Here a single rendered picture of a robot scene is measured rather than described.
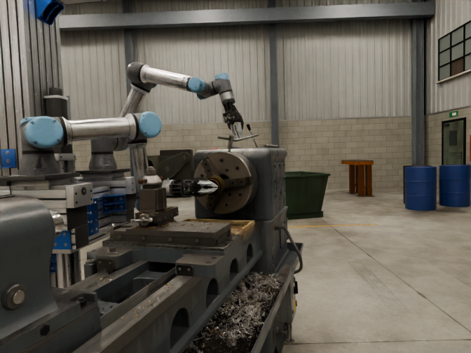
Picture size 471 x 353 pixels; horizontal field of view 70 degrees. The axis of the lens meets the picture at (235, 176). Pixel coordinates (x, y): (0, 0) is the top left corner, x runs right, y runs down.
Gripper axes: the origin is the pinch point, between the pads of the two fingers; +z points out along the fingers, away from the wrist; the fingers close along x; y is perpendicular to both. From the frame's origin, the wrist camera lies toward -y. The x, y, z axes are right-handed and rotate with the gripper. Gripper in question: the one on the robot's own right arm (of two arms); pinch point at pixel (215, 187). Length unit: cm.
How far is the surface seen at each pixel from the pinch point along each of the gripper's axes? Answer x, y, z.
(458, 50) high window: 301, -1003, 370
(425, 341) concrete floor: -107, -92, 103
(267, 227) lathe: -24.8, -31.7, 16.2
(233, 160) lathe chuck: 11.5, -16.3, 3.6
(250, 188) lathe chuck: -2.0, -16.3, 11.8
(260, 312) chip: -51, 11, 22
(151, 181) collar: 5.7, 38.1, -9.4
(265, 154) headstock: 14.2, -32.3, 16.3
